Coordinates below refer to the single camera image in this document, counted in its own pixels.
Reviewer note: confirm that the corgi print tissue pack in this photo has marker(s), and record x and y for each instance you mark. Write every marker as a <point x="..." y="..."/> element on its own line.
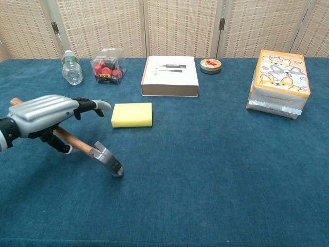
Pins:
<point x="280" y="77"/>

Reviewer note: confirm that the round tin with red label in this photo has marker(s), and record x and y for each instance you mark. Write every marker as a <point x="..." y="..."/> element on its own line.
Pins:
<point x="210" y="67"/>

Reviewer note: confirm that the black screen hinge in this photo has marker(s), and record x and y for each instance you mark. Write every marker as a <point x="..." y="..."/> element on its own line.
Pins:
<point x="54" y="27"/>
<point x="222" y="24"/>

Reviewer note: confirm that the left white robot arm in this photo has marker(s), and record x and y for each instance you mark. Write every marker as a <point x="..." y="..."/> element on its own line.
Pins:
<point x="5" y="133"/>

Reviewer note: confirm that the woven folding screen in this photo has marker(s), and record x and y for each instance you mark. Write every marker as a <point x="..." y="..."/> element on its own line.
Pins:
<point x="180" y="25"/>

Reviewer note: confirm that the white flat cardboard box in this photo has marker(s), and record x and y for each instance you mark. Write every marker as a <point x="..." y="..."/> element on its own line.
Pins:
<point x="169" y="74"/>

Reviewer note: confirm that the clear box of red caps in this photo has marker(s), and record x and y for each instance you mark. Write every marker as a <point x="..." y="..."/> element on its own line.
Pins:
<point x="106" y="70"/>

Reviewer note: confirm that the blue tablecloth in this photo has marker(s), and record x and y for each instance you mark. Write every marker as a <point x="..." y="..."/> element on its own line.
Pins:
<point x="205" y="167"/>

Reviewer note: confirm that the clear plastic water bottle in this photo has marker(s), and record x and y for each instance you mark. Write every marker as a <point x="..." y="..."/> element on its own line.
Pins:
<point x="72" y="72"/>

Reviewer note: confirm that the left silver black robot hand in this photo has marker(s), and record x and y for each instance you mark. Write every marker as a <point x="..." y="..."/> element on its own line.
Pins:
<point x="43" y="113"/>

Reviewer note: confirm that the yellow sponge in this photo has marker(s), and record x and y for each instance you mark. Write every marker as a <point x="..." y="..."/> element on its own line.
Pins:
<point x="131" y="114"/>

